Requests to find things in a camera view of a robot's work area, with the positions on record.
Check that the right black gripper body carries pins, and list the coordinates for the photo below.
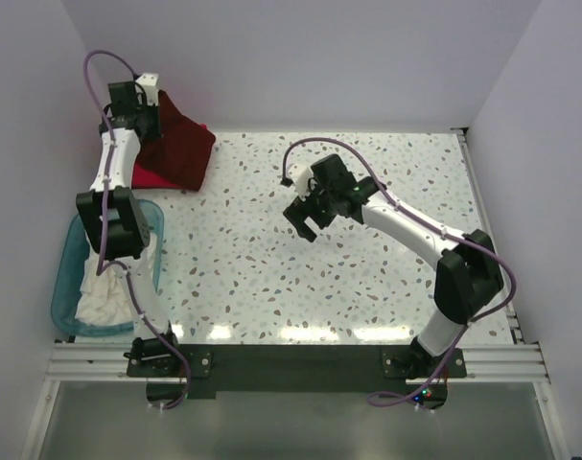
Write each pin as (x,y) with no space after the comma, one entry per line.
(323,209)

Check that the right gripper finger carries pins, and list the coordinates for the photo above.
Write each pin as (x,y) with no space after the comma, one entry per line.
(305,232)
(297,213)

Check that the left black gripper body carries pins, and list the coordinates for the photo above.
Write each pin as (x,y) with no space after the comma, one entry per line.
(151,119)

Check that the dark red t-shirt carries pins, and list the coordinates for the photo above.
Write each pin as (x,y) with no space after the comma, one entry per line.
(180,153)

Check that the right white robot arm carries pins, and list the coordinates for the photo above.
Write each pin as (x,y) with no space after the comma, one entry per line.
(467,276)

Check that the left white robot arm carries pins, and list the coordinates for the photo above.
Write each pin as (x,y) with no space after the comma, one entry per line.
(113,220)

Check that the folded pink red t-shirt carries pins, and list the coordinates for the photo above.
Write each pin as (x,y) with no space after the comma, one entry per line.
(149,179)

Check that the blue plastic basket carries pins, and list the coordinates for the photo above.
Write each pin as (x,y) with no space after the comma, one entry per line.
(67,288)

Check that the crumpled white t-shirt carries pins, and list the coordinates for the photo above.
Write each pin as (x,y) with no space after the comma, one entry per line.
(119,295)

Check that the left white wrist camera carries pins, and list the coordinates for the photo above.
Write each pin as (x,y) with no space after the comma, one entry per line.
(149,83)

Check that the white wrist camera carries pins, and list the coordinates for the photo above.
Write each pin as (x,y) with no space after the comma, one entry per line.
(299,177)
(149,83)

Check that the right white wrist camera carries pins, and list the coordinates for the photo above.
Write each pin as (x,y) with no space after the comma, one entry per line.
(299,177)

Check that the aluminium frame rail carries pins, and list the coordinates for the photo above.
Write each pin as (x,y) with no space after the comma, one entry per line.
(482,363)

